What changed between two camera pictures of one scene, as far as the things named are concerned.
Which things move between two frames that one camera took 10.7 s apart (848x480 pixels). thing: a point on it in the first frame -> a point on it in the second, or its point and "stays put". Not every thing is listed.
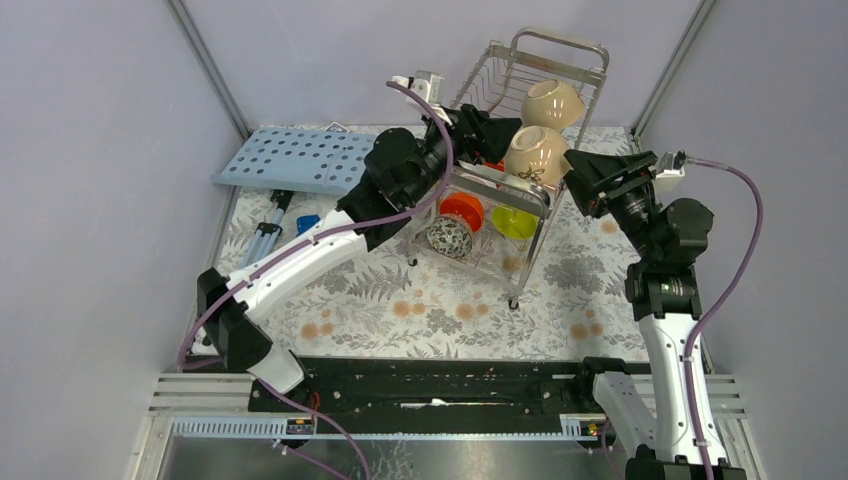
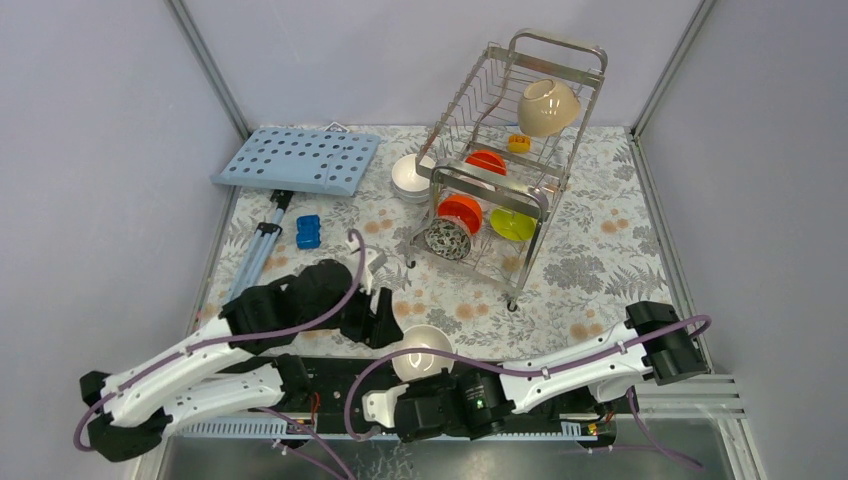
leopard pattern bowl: (450, 234) stays put
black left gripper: (492, 135) -> (378, 330)
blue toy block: (305, 222) stays put
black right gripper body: (631, 204) -> (429, 388)
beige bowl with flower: (537, 155) -> (411, 367)
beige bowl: (552, 104) stays put
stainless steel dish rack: (516, 124) stays put
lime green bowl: (515, 223) stays put
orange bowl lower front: (465, 205) stays put
